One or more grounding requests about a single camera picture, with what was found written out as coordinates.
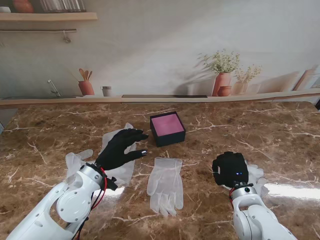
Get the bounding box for black box with pink inside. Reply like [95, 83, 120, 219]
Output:
[149, 111, 187, 148]

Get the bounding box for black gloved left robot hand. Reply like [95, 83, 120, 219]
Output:
[96, 128, 150, 172]

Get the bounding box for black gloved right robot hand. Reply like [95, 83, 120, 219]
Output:
[211, 151, 250, 188]

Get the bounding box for red and black right arm cables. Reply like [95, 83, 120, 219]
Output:
[228, 186, 236, 210]

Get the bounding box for red and black arm cables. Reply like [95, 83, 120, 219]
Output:
[228, 186, 236, 210]
[74, 166, 118, 240]

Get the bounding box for translucent white glove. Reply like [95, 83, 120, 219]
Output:
[98, 121, 141, 188]
[64, 149, 94, 186]
[243, 159, 270, 200]
[146, 156, 184, 217]

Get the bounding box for printed kitchen scene backdrop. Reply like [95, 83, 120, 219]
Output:
[0, 0, 320, 110]

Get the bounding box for red and black left arm cables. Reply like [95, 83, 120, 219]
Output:
[74, 166, 118, 240]

